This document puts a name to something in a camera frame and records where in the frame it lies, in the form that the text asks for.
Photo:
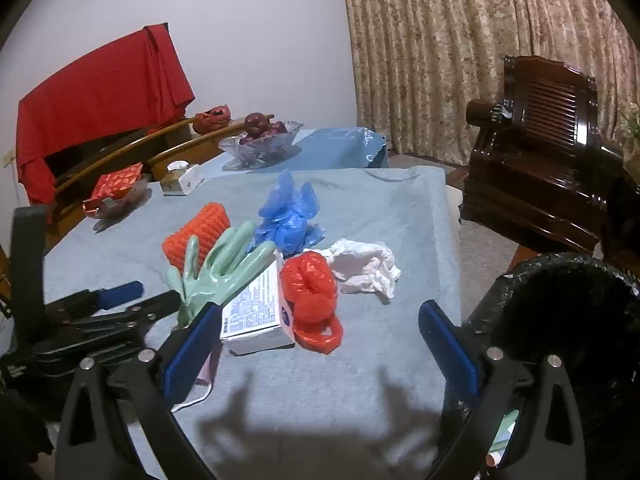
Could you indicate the glass fruit bowl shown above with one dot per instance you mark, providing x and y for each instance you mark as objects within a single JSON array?
[{"x": 260, "y": 152}]

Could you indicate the black trash bag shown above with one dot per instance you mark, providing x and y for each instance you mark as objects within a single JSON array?
[{"x": 575, "y": 310}]

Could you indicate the tissue box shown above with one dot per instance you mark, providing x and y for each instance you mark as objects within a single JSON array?
[{"x": 182, "y": 180}]

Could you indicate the curved wooden chair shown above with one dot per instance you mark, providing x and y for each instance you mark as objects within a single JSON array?
[
  {"x": 200, "y": 145},
  {"x": 100, "y": 160}
]

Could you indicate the dark carved wooden armchair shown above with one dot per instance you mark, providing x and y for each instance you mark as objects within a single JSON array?
[{"x": 540, "y": 150}]

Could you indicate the red cloth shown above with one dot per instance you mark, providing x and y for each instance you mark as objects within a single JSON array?
[{"x": 100, "y": 90}]

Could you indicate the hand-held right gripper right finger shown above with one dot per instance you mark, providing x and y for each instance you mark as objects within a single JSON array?
[{"x": 447, "y": 345}]

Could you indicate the blue scalloped tablecloth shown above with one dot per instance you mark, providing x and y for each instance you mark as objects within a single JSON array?
[{"x": 330, "y": 147}]

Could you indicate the white undercloth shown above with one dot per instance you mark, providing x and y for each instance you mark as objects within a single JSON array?
[{"x": 454, "y": 210}]

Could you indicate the beige patterned curtain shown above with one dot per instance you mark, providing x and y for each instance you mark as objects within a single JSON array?
[{"x": 450, "y": 50}]

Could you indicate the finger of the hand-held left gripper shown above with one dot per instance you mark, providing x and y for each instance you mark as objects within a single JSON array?
[
  {"x": 150, "y": 310},
  {"x": 120, "y": 292}
]

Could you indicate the blue plastic bag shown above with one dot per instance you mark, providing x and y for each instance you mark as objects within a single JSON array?
[{"x": 287, "y": 220}]

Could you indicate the small red knotted bag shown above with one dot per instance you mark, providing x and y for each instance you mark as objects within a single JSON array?
[{"x": 212, "y": 119}]

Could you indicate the green plant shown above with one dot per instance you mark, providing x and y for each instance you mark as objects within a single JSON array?
[{"x": 632, "y": 122}]

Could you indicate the green rubber glove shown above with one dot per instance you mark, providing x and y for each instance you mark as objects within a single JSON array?
[{"x": 210, "y": 275}]

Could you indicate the white plastic bag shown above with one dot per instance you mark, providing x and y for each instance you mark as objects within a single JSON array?
[{"x": 365, "y": 265}]

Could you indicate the dark wooden furniture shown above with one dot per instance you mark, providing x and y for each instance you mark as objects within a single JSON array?
[{"x": 622, "y": 210}]

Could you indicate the pink face mask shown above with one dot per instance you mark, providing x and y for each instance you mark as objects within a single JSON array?
[{"x": 207, "y": 377}]

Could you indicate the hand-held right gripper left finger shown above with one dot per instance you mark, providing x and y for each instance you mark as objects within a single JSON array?
[{"x": 192, "y": 350}]

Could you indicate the red patterned packet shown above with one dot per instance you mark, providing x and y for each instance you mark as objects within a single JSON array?
[{"x": 112, "y": 185}]

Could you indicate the red plastic bag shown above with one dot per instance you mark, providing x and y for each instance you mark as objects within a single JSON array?
[{"x": 310, "y": 290}]

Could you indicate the dark red apple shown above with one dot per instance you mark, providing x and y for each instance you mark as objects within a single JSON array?
[
  {"x": 256, "y": 124},
  {"x": 278, "y": 128}
]

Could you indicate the grey-blue tablecloth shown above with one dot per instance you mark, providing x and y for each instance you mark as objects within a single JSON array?
[{"x": 350, "y": 200}]

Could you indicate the orange foam fruit net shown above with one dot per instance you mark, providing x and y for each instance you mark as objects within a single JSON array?
[{"x": 195, "y": 232}]

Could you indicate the white printed carton box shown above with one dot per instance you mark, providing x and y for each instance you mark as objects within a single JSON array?
[{"x": 255, "y": 305}]

